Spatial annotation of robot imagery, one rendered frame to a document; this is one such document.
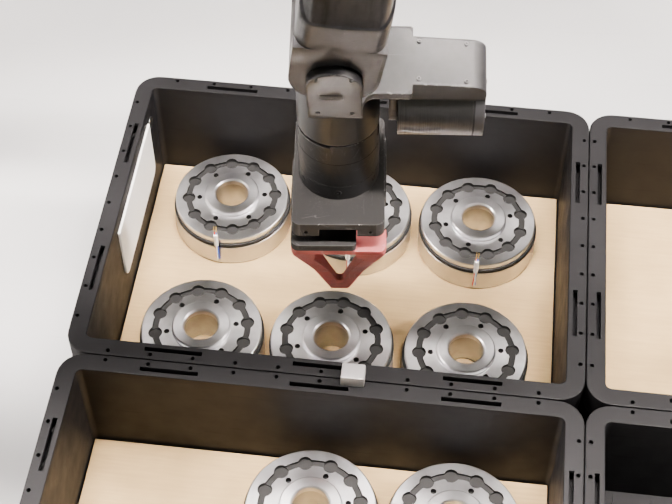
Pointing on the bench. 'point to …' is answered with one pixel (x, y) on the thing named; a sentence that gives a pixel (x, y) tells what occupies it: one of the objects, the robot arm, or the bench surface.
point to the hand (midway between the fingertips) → (340, 246)
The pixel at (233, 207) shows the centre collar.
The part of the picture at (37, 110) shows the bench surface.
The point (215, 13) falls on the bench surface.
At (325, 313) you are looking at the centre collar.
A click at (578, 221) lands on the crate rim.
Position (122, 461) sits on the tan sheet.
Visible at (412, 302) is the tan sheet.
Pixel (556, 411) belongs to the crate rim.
